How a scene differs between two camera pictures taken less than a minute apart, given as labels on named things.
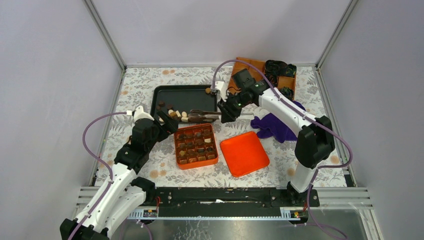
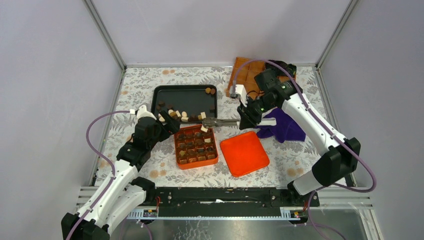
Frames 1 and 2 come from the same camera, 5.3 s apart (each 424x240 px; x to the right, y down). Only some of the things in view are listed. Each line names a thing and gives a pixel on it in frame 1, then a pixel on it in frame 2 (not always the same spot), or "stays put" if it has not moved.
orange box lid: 244,154 stays put
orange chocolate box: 195,146 stays put
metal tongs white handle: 202,116 -> 210,122
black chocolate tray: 177,100 stays put
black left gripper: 170,126 stays put
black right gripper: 228,114 -> 248,118
